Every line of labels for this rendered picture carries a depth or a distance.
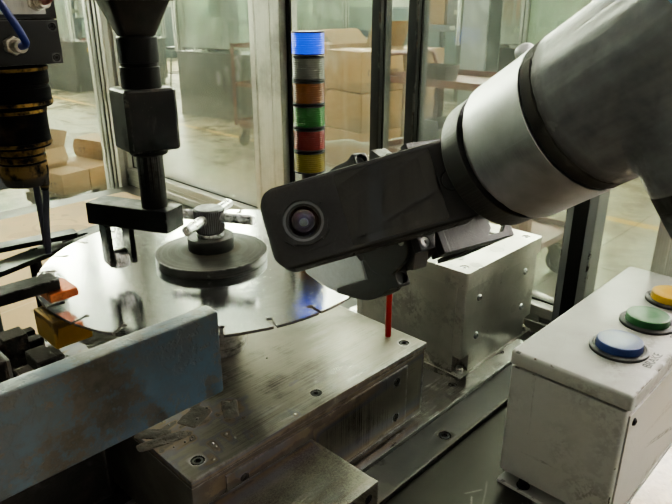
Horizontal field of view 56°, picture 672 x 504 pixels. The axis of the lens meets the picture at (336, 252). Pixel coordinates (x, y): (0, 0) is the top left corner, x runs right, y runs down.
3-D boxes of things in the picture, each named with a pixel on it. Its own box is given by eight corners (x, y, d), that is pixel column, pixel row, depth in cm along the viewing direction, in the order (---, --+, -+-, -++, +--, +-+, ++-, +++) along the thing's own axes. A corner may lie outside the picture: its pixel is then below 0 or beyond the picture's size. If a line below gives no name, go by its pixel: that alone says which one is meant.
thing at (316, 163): (310, 165, 93) (310, 145, 92) (331, 170, 90) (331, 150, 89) (287, 170, 90) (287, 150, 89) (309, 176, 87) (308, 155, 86)
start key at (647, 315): (632, 318, 65) (635, 301, 64) (673, 331, 62) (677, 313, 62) (616, 332, 62) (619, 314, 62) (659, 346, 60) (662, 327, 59)
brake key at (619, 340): (604, 342, 60) (607, 324, 60) (647, 357, 58) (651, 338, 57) (586, 358, 58) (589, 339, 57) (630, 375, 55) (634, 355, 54)
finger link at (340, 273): (367, 290, 51) (436, 259, 44) (306, 307, 48) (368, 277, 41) (355, 254, 52) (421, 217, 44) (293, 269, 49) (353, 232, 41)
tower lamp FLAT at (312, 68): (309, 76, 89) (308, 54, 88) (331, 79, 86) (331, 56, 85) (285, 79, 86) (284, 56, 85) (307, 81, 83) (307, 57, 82)
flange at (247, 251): (240, 286, 57) (238, 260, 57) (133, 272, 60) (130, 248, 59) (282, 245, 67) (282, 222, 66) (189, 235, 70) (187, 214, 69)
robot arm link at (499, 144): (556, 202, 26) (489, 29, 27) (482, 236, 30) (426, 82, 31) (654, 179, 30) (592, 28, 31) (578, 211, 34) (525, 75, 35)
